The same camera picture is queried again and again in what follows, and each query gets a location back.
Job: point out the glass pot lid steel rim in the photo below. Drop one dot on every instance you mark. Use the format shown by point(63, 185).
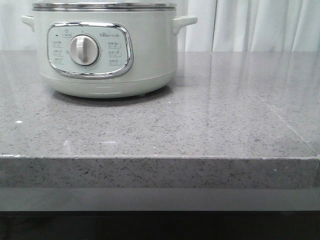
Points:
point(102, 6)

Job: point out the pale green electric cooking pot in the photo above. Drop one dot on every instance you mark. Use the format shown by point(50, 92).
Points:
point(107, 54)

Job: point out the white pleated curtain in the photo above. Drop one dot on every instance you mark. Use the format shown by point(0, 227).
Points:
point(222, 25)

